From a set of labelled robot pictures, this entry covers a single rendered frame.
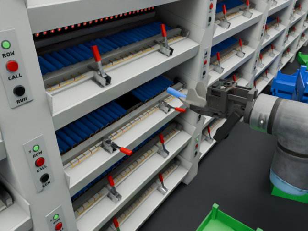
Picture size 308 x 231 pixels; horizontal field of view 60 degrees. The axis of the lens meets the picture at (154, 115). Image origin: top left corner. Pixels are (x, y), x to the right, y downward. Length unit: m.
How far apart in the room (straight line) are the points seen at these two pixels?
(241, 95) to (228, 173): 0.79
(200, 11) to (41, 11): 0.59
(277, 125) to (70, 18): 0.49
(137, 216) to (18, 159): 0.64
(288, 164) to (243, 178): 0.76
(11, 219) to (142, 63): 0.48
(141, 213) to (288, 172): 0.60
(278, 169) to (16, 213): 0.59
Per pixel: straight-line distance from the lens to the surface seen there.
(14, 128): 0.52
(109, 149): 0.73
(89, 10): 0.57
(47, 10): 0.51
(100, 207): 0.87
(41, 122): 0.54
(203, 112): 0.71
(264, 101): 0.67
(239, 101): 0.69
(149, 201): 1.13
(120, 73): 0.70
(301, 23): 3.03
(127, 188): 0.91
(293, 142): 0.66
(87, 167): 0.71
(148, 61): 0.77
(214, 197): 1.31
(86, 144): 0.72
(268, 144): 1.71
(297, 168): 0.69
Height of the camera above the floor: 0.95
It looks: 31 degrees down
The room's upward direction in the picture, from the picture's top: straight up
